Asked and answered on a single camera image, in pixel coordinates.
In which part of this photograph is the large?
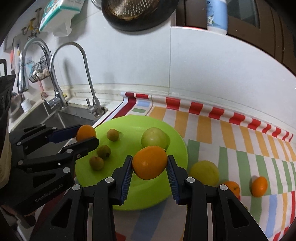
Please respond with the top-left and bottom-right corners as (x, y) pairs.
(76, 125), (96, 142)

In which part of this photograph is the green small fruit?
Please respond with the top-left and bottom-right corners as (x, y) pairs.
(89, 156), (104, 171)

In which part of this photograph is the large yellow-green apple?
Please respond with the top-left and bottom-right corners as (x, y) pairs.
(189, 160), (219, 186)

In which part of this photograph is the orange with stem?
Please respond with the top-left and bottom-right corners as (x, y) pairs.
(223, 181), (240, 199)

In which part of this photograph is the large steel kitchen faucet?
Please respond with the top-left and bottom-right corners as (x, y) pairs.
(16, 37), (68, 109)

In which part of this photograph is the green plastic plate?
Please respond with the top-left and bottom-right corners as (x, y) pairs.
(75, 115), (188, 211)

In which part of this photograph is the stainless steel sink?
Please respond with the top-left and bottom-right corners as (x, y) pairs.
(11, 103), (98, 158)

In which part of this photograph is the small tan round fruit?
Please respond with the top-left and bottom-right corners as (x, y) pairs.
(106, 128), (119, 142)

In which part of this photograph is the curved slim steel faucet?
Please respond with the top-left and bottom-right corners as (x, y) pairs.
(49, 42), (105, 118)

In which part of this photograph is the large green apple on plate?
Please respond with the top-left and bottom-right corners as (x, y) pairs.
(141, 127), (168, 149)

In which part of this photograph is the striped colourful table mat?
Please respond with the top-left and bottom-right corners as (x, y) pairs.
(99, 92), (295, 240)

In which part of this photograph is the tissue pack teal white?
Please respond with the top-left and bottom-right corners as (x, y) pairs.
(39, 0), (84, 37)

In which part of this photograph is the black pan with strainer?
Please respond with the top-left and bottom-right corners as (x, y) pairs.
(101, 0), (179, 32)

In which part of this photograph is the white lotion pump bottle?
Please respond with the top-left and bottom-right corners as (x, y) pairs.
(206, 0), (228, 35)

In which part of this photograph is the dark wooden cabinet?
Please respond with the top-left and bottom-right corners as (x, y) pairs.
(176, 0), (296, 77)

